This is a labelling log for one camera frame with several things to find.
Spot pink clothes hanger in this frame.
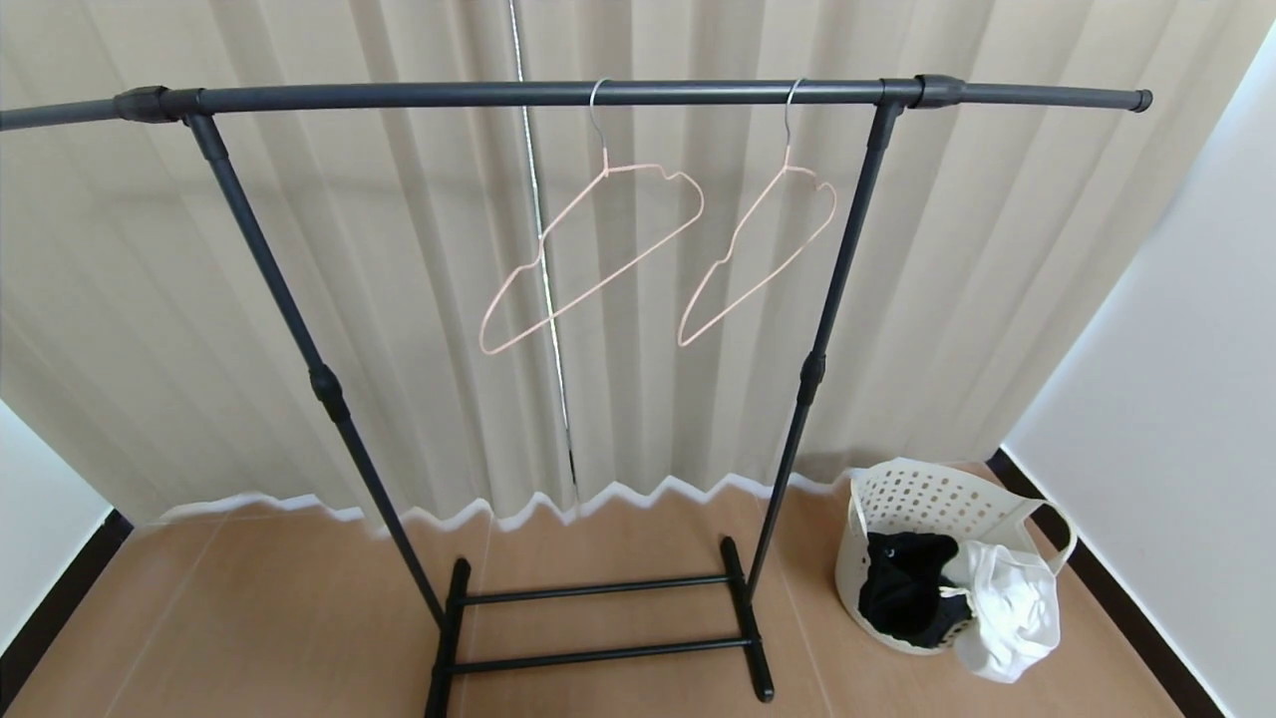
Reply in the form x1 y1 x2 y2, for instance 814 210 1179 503
479 78 706 357
678 78 838 348

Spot black shorts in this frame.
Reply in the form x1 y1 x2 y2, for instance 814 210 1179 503
858 532 973 650

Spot black clothes rack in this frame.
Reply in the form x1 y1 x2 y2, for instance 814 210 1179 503
0 74 1154 718

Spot white laundry basket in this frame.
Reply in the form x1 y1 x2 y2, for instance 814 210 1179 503
835 458 1079 659

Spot beige curtain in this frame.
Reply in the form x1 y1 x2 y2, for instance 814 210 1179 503
0 0 1276 530

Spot white garment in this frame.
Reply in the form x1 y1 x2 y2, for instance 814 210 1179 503
942 539 1063 684

